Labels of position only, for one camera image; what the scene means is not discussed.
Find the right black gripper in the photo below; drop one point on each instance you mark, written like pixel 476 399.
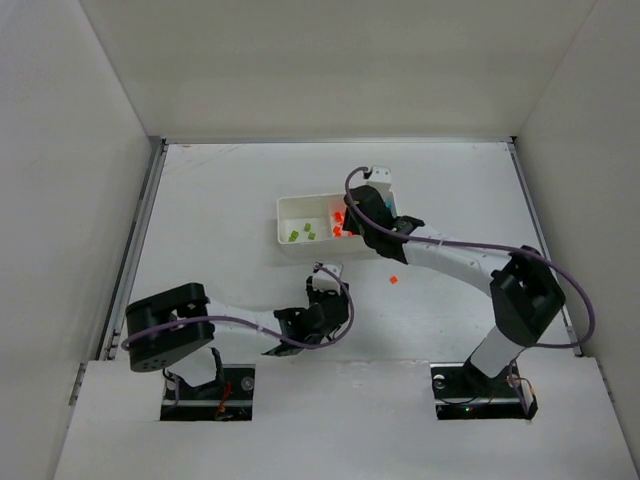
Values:
pixel 368 198

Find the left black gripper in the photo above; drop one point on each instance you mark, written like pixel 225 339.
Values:
pixel 326 302

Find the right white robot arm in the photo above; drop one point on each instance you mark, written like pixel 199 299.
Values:
pixel 524 294

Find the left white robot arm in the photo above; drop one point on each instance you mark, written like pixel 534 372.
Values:
pixel 187 336

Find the white three-compartment sorting tray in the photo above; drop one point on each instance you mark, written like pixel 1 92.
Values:
pixel 312 227

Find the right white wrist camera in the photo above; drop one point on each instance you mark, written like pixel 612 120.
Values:
pixel 378 177

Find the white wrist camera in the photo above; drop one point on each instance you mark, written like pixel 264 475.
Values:
pixel 326 277
pixel 378 177

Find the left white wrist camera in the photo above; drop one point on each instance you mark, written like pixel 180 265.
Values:
pixel 326 277

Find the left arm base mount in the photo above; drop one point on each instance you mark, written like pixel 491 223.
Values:
pixel 205 388

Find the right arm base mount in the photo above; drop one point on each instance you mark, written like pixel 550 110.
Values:
pixel 460 396

